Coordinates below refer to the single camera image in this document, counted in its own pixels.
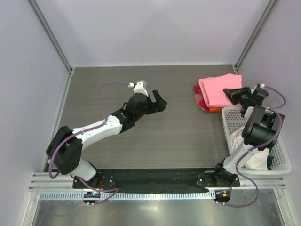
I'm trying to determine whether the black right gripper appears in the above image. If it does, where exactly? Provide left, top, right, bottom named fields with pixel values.
left=223, top=86, right=250, bottom=105

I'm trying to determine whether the pink t shirt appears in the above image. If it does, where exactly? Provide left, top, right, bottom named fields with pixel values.
left=198, top=73, right=242, bottom=107

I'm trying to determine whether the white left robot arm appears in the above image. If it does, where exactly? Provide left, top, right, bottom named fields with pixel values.
left=46, top=90, right=167, bottom=188

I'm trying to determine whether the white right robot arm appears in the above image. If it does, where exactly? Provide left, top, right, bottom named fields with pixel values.
left=212, top=84, right=285, bottom=186

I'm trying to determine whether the white plastic laundry basket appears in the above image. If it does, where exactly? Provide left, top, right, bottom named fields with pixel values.
left=221, top=106, right=292, bottom=175

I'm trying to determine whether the orange folded t shirt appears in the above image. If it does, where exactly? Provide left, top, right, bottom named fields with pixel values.
left=208, top=107, right=223, bottom=112

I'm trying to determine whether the white t shirt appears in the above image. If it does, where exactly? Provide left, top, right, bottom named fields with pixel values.
left=229, top=127, right=269, bottom=170

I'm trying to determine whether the dark green t shirt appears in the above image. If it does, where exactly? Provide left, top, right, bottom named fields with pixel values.
left=267, top=153, right=274, bottom=170

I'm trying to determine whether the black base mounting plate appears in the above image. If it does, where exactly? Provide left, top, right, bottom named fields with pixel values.
left=88, top=168, right=240, bottom=194

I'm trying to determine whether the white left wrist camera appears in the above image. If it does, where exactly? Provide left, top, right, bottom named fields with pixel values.
left=128, top=80, right=149, bottom=97

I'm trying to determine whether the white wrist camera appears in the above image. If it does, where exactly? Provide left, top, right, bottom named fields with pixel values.
left=128, top=80, right=149, bottom=97
left=251, top=83, right=269, bottom=96

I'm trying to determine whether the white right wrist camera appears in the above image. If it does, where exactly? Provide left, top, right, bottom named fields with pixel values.
left=251, top=83, right=269, bottom=96

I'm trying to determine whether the right aluminium frame post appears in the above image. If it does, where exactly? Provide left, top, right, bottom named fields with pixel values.
left=232, top=0, right=279, bottom=74

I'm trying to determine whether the aluminium frame post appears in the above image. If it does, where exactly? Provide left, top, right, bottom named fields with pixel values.
left=27, top=0, right=73, bottom=74
left=232, top=0, right=279, bottom=74

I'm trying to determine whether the white slotted cable duct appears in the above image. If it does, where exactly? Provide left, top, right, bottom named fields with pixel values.
left=40, top=190, right=215, bottom=201

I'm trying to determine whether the left aluminium frame post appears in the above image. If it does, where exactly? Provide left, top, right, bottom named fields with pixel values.
left=27, top=0, right=73, bottom=74

